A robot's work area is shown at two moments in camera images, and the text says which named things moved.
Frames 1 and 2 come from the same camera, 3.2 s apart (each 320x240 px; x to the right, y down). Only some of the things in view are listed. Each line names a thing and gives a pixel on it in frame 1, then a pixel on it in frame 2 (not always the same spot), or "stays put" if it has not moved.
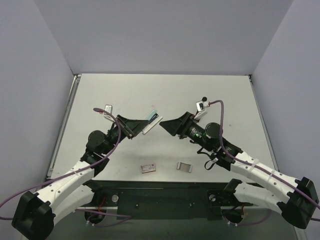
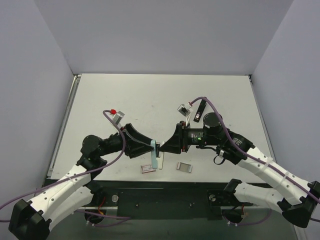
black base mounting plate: (166, 200) stays put
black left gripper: (125, 127) → (128, 140)
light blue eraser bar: (153, 118) → (157, 156)
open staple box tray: (184, 167) stays put
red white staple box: (146, 168) stays put
